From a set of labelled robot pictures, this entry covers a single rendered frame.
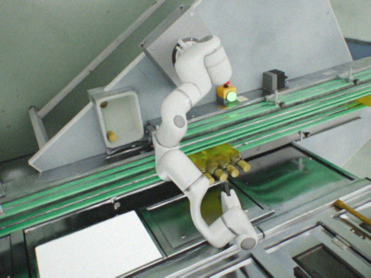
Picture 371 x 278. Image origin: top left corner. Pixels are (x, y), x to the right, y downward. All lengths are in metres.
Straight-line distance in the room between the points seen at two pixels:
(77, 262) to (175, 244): 0.36
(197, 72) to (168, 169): 0.34
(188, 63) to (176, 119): 0.20
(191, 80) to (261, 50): 0.76
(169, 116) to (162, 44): 0.48
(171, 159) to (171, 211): 0.49
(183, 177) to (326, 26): 1.34
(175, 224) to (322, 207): 0.59
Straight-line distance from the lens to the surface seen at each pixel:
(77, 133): 1.66
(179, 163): 1.12
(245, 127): 1.76
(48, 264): 1.50
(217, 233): 1.16
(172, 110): 1.15
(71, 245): 1.54
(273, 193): 1.70
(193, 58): 1.23
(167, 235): 1.46
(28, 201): 1.57
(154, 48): 1.54
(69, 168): 1.66
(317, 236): 1.52
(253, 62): 1.93
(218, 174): 1.52
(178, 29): 1.57
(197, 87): 1.24
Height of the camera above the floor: 2.27
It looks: 55 degrees down
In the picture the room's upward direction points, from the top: 130 degrees clockwise
